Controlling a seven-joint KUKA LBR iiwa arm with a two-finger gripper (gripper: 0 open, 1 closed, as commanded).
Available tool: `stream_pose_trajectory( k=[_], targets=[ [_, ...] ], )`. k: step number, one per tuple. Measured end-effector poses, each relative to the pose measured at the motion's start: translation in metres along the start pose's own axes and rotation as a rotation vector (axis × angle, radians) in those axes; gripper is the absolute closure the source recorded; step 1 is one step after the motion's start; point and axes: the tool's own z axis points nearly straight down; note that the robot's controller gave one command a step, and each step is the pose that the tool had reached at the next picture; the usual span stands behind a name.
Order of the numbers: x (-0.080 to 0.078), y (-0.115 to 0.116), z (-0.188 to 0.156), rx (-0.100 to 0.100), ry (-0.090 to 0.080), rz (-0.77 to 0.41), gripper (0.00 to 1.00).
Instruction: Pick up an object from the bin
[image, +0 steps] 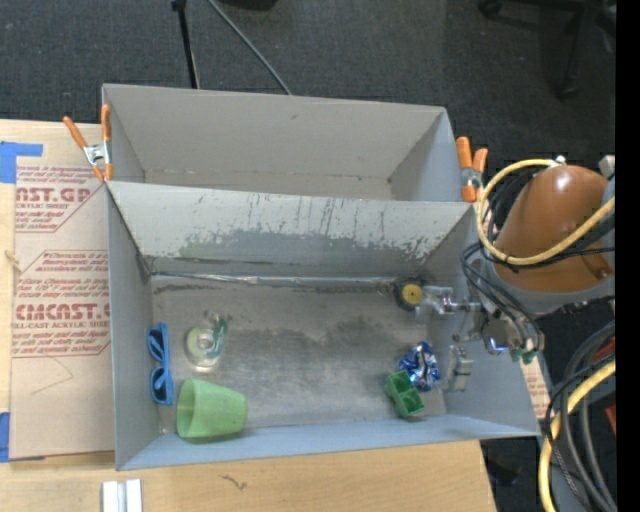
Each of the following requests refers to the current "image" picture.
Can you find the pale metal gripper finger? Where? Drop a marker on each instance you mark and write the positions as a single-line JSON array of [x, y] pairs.
[[442, 301], [460, 370]]

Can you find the black and yellow round wheel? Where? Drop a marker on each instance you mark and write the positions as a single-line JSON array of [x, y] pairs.
[[411, 295]]

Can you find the blue and white crumpled packet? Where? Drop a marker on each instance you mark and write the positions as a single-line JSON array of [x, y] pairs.
[[420, 365]]

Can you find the green two-compartment box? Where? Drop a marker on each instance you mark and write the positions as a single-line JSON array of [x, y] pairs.
[[406, 395]]

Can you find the grey metal bin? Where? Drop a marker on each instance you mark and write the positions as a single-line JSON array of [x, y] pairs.
[[310, 350]]

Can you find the clear tape dispenser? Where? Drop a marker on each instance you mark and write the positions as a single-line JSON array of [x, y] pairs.
[[204, 345]]

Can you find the green plastic cup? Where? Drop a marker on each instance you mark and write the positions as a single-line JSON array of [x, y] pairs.
[[212, 410]]

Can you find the blue sunglasses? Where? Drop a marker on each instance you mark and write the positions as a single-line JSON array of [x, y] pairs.
[[161, 365]]

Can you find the brown cardboard board, red print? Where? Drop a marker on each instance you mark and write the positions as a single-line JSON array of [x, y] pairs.
[[60, 280]]

